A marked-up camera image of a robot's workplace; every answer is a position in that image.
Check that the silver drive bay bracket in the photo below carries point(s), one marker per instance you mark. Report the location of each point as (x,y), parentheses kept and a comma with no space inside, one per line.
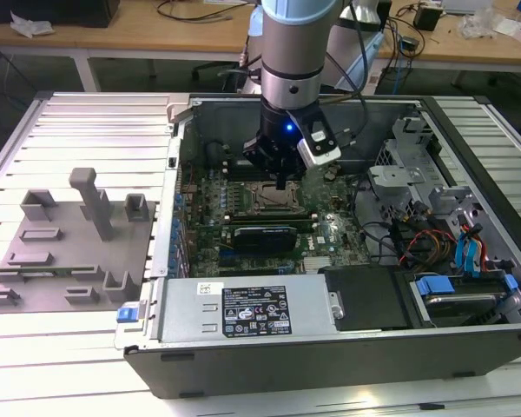
(395,174)

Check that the grey power supply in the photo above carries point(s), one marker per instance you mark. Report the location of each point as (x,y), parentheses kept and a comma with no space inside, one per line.
(191,313)

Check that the silver white wrist camera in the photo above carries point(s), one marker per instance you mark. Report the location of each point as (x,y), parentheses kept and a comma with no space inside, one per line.
(319,152)

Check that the crumpled white paper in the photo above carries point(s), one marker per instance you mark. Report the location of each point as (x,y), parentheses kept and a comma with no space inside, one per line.
(30,27)

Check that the tall black box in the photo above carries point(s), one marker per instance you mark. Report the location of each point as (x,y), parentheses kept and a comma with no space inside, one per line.
(386,15)

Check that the blue case latch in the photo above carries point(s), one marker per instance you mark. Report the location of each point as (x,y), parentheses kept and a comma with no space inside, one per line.
(127,315)

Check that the clear plastic bag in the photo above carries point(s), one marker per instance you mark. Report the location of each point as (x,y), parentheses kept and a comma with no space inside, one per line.
(475,26)

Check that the black NVIDIA graphics card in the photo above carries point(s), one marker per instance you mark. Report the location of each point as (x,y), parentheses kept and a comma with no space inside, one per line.
(265,238)

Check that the wooden desk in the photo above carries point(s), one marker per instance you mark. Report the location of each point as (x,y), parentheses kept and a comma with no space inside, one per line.
(134,37)

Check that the black plastic shroud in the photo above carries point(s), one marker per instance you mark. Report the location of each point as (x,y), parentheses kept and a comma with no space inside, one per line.
(364,299)

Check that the green motherboard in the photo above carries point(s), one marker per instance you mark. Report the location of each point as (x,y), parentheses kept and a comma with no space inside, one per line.
(343,213)

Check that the silver finned chipset heatsink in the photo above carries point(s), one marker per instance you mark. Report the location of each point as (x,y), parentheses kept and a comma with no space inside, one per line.
(318,264)

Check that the small black power adapter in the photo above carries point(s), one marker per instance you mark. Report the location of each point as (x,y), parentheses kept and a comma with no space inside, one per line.
(408,44)

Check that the green RAM stick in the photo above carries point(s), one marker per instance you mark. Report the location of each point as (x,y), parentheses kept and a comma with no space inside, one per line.
(43,273)

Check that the black expansion slot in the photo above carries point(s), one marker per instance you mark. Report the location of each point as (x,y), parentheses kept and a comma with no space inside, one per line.
(247,262)

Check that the hard disk in blue carrier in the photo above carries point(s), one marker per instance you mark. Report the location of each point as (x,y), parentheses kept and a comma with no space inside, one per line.
(460,304)

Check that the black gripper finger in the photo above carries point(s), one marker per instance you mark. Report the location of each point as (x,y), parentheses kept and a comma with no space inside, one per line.
(282,180)

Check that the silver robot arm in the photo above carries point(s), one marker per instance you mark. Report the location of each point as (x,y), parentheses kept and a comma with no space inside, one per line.
(291,43)

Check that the grey parts rack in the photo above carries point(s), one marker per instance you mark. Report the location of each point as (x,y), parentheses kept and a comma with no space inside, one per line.
(61,260)

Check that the open black PC case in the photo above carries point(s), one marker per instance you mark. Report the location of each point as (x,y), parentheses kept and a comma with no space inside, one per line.
(286,369)

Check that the wide black device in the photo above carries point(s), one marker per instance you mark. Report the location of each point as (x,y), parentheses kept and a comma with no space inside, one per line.
(26,11)

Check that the small black cube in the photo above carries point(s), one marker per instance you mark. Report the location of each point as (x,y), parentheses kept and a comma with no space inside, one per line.
(426,18)

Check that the round coin cell battery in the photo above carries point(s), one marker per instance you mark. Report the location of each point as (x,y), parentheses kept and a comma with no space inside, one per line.
(330,174)

